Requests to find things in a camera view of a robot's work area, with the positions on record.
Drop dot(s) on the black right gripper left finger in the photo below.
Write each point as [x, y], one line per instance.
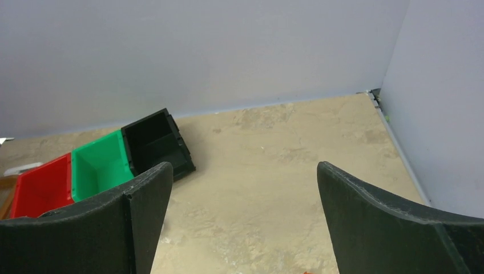
[115, 231]

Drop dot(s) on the red plastic bin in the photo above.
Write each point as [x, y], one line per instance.
[43, 189]

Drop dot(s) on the small white flat object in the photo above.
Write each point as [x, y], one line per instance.
[21, 169]

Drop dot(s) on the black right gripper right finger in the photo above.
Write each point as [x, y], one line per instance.
[375, 231]

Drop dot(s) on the wooden rack frame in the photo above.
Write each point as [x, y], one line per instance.
[8, 185]

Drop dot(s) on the green plastic bin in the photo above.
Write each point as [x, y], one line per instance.
[99, 165]

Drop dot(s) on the black plastic bin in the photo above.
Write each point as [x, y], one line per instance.
[155, 139]

